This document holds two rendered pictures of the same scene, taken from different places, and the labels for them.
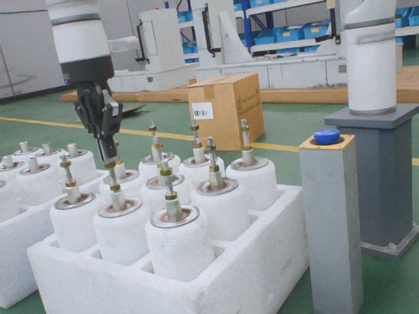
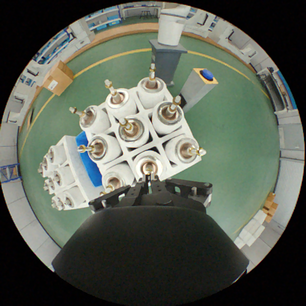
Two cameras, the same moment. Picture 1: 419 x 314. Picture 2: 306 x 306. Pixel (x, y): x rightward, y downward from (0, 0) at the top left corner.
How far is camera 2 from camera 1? 0.66 m
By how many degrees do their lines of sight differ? 76
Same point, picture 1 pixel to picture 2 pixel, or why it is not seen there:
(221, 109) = (58, 78)
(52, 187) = (67, 173)
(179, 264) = not seen: hidden behind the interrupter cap
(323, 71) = (75, 47)
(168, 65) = (28, 93)
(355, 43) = (175, 21)
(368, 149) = (173, 58)
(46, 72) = (14, 133)
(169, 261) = not seen: hidden behind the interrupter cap
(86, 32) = not seen: outside the picture
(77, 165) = (57, 156)
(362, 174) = (168, 66)
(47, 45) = (8, 131)
